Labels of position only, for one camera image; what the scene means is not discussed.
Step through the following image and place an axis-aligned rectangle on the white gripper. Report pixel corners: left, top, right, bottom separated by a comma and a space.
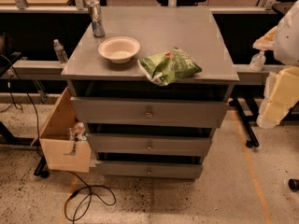
256, 66, 299, 129

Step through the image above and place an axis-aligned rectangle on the grey top drawer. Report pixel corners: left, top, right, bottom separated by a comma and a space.
71, 97, 228, 128

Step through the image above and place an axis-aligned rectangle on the grey drawer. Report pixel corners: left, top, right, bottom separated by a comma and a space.
95, 161, 203, 179
88, 133, 211, 156
71, 97, 228, 128

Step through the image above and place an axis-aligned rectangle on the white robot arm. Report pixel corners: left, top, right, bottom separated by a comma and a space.
253, 1, 299, 129

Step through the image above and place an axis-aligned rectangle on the grey drawer cabinet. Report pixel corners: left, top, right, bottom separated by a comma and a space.
61, 6, 240, 181

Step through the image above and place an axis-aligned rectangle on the grey bottom drawer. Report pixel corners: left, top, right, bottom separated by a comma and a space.
95, 161, 203, 179

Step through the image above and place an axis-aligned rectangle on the grey middle drawer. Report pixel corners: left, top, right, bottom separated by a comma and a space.
88, 133, 211, 156

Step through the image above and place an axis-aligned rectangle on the black table leg with caster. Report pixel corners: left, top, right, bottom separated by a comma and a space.
229, 97, 260, 148

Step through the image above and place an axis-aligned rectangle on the hand sanitizer pump bottle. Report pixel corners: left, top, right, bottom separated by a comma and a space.
249, 50, 266, 72

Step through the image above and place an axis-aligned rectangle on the black caster at right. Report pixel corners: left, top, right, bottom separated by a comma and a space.
288, 179, 299, 191

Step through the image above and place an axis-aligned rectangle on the green chip bag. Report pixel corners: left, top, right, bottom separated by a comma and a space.
137, 49, 202, 86

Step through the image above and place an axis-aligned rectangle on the white paper bowl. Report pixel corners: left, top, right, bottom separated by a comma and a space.
98, 36, 140, 63

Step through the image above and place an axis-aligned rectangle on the silver drink can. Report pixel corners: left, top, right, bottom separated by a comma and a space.
87, 0, 105, 37

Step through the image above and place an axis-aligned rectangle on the crumpled wrapper in box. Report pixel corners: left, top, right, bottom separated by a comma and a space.
69, 122, 87, 141

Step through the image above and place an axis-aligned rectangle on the clear plastic water bottle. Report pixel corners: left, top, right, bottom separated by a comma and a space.
53, 39, 68, 66

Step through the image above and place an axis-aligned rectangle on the cardboard box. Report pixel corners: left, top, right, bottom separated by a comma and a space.
39, 89, 91, 173

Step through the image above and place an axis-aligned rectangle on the black stand leg left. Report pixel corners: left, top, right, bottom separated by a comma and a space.
34, 157, 50, 178

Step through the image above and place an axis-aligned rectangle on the black floor cable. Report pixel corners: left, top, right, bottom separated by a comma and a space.
0, 53, 117, 224

